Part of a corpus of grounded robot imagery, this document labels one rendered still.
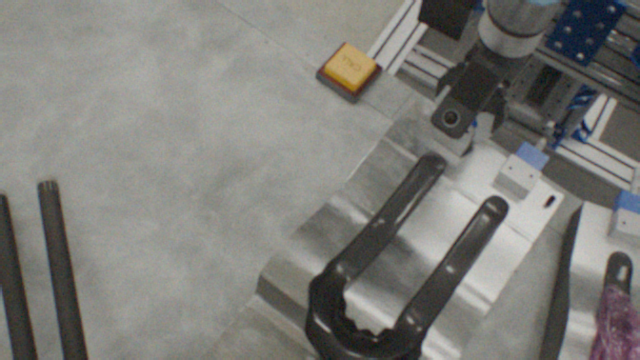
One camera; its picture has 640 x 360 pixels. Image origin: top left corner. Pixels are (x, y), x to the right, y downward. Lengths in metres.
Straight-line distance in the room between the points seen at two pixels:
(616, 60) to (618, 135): 0.66
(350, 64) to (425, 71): 0.80
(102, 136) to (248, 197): 0.24
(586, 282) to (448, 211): 0.22
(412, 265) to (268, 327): 0.21
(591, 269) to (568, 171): 0.87
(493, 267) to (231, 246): 0.37
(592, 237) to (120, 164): 0.71
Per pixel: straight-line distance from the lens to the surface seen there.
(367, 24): 2.38
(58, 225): 1.12
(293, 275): 0.98
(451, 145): 1.13
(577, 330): 1.08
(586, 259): 1.17
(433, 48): 2.10
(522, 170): 1.12
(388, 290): 1.00
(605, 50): 1.48
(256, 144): 1.20
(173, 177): 1.18
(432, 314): 1.01
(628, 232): 1.18
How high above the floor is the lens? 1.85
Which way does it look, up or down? 63 degrees down
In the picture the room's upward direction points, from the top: 12 degrees clockwise
